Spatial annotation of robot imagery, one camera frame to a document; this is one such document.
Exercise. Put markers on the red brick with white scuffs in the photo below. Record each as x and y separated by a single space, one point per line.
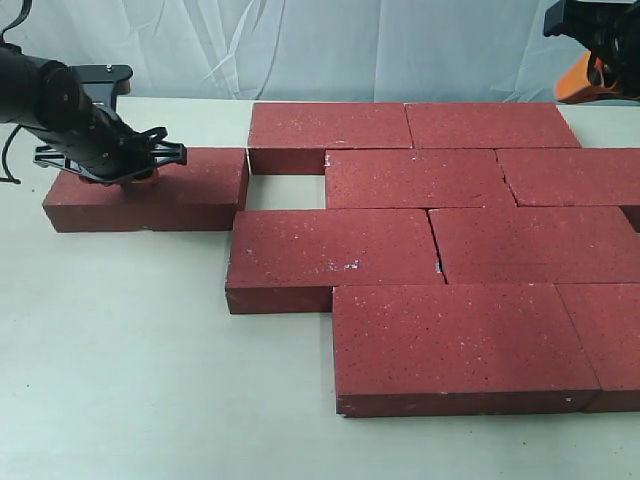
290 261

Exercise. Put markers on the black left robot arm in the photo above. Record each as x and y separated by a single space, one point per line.
72 111

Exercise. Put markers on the white backdrop sheet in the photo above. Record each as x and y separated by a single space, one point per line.
403 51

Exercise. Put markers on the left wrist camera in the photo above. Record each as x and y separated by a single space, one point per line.
105 83

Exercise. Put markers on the front large red brick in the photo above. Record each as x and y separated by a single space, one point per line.
438 350

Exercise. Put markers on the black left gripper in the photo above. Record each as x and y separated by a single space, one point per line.
103 149

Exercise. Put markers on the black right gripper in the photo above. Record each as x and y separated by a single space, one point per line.
609 69

